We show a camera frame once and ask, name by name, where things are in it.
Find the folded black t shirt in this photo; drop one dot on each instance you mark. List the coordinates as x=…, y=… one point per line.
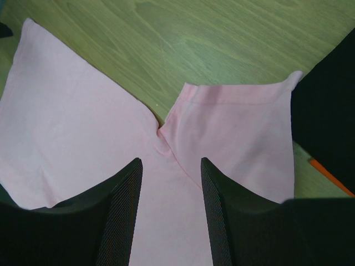
x=322, y=112

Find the pink t shirt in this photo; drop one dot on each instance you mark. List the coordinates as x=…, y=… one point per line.
x=65, y=127

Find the folded orange t shirt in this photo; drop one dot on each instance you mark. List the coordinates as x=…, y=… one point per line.
x=329, y=176

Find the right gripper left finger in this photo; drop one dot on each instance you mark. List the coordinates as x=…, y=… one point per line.
x=95, y=227

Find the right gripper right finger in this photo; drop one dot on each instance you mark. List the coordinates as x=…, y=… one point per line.
x=247, y=229

